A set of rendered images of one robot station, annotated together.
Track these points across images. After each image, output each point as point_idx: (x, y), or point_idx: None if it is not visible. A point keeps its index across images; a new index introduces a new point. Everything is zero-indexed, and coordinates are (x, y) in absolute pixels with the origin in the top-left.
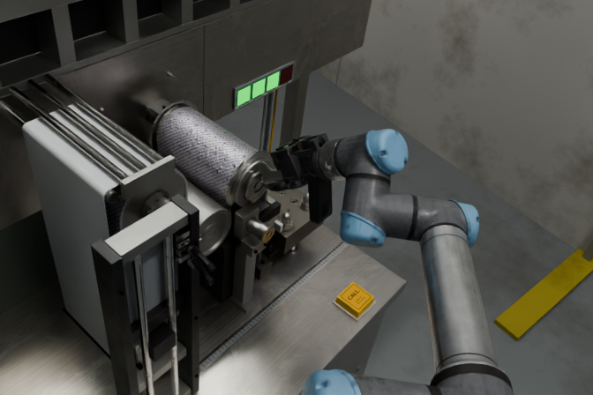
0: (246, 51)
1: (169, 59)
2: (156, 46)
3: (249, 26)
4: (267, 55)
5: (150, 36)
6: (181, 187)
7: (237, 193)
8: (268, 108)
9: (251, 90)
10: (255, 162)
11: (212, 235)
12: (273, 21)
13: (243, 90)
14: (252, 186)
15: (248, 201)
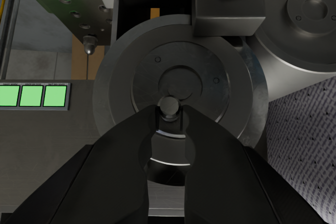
0: (46, 151)
1: (153, 182)
2: (168, 204)
3: (40, 183)
4: (13, 133)
5: (173, 216)
6: None
7: (248, 95)
8: (6, 33)
9: (42, 97)
10: (181, 165)
11: (307, 0)
12: (2, 176)
13: (54, 103)
14: (206, 99)
15: (201, 41)
